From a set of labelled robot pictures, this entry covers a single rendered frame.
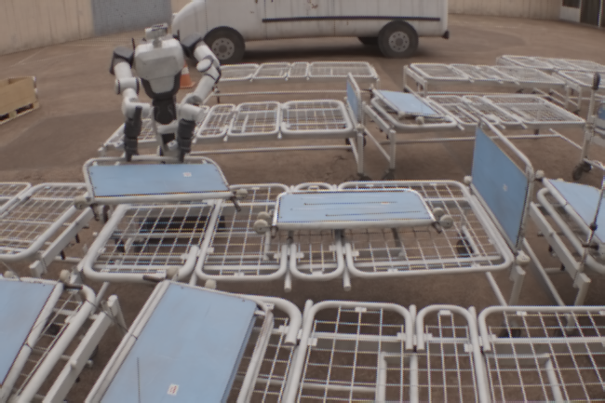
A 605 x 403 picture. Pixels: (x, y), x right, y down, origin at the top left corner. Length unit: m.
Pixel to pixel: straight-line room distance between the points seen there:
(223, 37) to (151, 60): 6.51
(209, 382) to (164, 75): 1.74
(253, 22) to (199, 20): 1.00
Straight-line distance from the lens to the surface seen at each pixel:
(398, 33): 9.61
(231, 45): 9.15
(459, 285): 2.82
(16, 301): 2.07
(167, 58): 2.67
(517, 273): 2.20
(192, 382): 1.48
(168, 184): 2.32
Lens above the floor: 1.63
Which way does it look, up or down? 27 degrees down
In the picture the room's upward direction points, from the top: 2 degrees counter-clockwise
